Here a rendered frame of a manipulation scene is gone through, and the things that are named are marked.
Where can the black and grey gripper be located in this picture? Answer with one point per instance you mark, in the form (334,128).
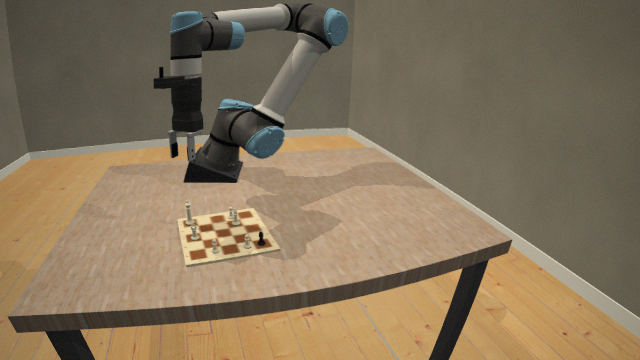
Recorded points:
(186,91)

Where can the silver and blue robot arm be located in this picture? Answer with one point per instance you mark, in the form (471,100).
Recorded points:
(237,125)

